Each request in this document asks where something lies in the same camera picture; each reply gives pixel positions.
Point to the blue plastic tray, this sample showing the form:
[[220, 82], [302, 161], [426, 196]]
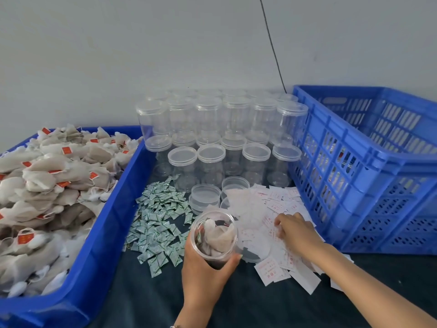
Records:
[[102, 263]]

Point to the pile of green desiccant packets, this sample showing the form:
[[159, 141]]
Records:
[[157, 222]]

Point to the group of lidded jars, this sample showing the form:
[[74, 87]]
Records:
[[218, 126]]

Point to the white mesh tea bag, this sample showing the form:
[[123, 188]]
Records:
[[215, 237]]

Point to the person's left hand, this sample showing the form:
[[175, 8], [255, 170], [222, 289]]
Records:
[[205, 287]]

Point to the pile of tea bags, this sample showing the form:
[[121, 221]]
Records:
[[48, 194]]

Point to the clear jar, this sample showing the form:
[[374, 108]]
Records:
[[229, 250]]

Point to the person's right forearm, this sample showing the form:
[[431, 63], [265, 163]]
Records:
[[369, 290]]

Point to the pile of white label papers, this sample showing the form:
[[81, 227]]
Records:
[[273, 270]]

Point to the person's right hand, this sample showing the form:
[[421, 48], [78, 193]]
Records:
[[300, 235]]

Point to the blue slatted crate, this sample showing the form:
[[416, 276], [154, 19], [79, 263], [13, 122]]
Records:
[[369, 188]]

